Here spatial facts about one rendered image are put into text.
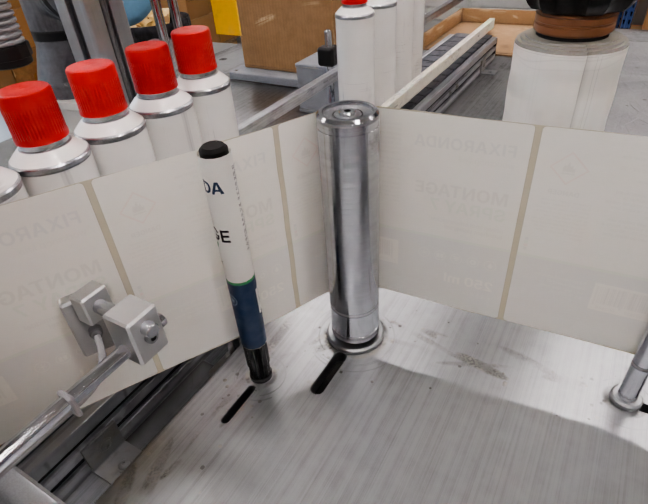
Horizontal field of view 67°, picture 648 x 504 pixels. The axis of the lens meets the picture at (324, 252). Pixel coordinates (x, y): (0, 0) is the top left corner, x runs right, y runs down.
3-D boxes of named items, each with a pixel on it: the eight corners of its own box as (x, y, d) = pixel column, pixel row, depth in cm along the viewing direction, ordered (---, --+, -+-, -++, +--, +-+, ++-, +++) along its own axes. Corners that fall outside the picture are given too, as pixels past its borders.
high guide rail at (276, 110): (35, 272, 38) (27, 257, 38) (26, 268, 39) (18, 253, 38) (463, 0, 111) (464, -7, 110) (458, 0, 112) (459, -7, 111)
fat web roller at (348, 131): (368, 363, 38) (364, 130, 27) (317, 343, 40) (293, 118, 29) (392, 325, 41) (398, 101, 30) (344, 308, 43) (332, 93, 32)
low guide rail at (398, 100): (121, 351, 38) (113, 333, 37) (110, 346, 39) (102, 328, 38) (493, 27, 111) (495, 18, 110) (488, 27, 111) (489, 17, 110)
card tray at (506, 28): (531, 58, 112) (534, 39, 110) (422, 49, 124) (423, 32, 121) (555, 27, 133) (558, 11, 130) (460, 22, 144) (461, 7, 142)
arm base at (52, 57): (79, 103, 77) (55, 35, 72) (23, 95, 84) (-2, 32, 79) (151, 78, 88) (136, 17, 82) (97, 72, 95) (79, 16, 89)
